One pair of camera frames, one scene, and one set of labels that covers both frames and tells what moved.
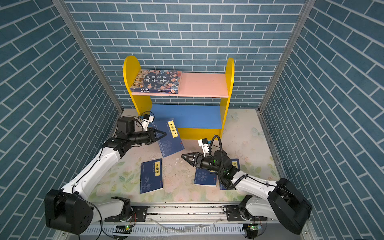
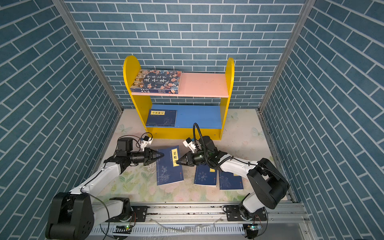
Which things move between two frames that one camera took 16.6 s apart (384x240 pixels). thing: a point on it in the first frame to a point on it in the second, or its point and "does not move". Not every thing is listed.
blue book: x=151 y=176 to x=168 y=171
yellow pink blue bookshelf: x=199 y=109 does not move
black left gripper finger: x=160 y=137 to x=160 y=156
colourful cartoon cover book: x=161 y=81 does not move
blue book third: x=203 y=176 does not move
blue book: x=170 y=143 to x=161 y=118
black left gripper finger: x=164 y=134 to x=156 y=153
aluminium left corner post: x=81 y=40 does not move
